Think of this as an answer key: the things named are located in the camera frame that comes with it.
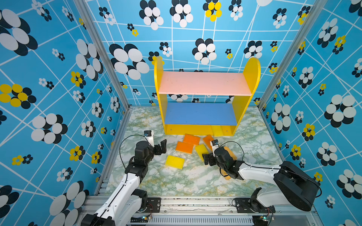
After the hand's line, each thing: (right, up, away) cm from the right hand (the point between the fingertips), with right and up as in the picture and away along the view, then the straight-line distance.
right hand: (210, 152), depth 89 cm
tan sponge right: (+14, -1, 0) cm, 14 cm away
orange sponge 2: (0, +7, +10) cm, 12 cm away
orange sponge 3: (-16, +2, +7) cm, 18 cm away
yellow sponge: (-23, -6, 0) cm, 24 cm away
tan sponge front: (+4, -7, -15) cm, 17 cm away
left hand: (-31, +10, -7) cm, 33 cm away
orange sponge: (-11, +7, +9) cm, 16 cm away
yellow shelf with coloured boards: (-3, +22, +5) cm, 22 cm away
